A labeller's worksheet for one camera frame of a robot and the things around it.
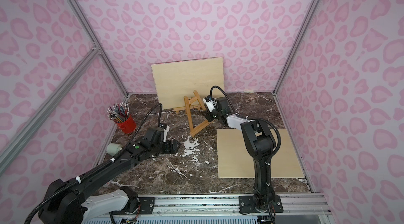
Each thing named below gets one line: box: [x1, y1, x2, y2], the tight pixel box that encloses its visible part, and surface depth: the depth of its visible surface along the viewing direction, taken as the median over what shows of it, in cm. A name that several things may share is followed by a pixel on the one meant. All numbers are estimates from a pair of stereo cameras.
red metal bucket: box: [116, 114, 137, 134], surface depth 96 cm
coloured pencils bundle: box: [106, 102, 130, 124], surface depth 94 cm
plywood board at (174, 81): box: [150, 56, 225, 110], surface depth 102 cm
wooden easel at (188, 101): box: [183, 89, 216, 138], surface depth 92 cm
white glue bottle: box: [106, 143, 123, 157], surface depth 86 cm
